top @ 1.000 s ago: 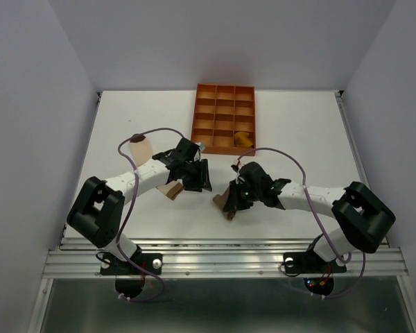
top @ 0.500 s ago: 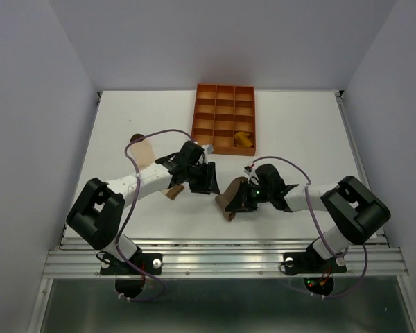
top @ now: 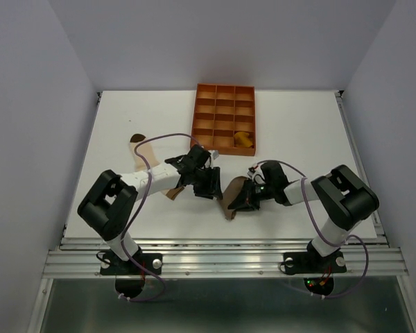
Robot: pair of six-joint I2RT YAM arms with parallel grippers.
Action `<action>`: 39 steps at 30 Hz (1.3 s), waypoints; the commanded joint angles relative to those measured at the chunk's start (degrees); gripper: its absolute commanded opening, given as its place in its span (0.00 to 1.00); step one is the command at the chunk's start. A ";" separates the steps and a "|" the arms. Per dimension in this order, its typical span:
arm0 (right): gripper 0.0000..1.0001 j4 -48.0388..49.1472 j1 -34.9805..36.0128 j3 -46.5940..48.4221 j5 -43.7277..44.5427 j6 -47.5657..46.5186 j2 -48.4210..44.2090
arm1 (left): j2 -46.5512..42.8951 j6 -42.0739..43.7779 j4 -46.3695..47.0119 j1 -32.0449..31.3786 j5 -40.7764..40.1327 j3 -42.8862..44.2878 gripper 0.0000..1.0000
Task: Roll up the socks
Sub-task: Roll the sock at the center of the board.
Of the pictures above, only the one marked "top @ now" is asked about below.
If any mustard yellow striped sock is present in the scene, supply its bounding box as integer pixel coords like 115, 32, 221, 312
234, 131, 254, 148

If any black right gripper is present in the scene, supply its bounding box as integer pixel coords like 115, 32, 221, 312
228, 177, 274, 211

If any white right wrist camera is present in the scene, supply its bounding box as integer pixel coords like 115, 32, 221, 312
247, 164, 263, 179

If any cream and brown sock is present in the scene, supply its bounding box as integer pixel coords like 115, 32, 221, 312
129, 133, 184, 200

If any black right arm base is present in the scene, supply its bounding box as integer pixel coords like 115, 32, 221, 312
279, 251, 347, 296

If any orange compartment tray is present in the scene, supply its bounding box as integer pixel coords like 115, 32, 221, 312
190, 83, 257, 156

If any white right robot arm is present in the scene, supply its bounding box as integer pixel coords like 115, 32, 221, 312
227, 160, 379, 271

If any aluminium front rail frame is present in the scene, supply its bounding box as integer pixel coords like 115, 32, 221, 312
42, 237, 408, 279

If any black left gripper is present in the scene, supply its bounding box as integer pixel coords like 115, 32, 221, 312
191, 166, 223, 200

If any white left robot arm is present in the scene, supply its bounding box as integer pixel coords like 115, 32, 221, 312
77, 144, 223, 273

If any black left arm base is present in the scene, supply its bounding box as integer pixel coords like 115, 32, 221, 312
96, 250, 163, 302

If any taupe sock with maroon cuff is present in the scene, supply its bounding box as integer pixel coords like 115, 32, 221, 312
217, 176, 247, 221

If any aluminium right side rail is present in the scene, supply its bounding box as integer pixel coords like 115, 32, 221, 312
334, 90, 390, 246

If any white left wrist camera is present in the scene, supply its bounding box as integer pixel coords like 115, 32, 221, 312
209, 150, 219, 160

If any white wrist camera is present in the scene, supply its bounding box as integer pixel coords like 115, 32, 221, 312
247, 164, 263, 179
209, 150, 219, 160

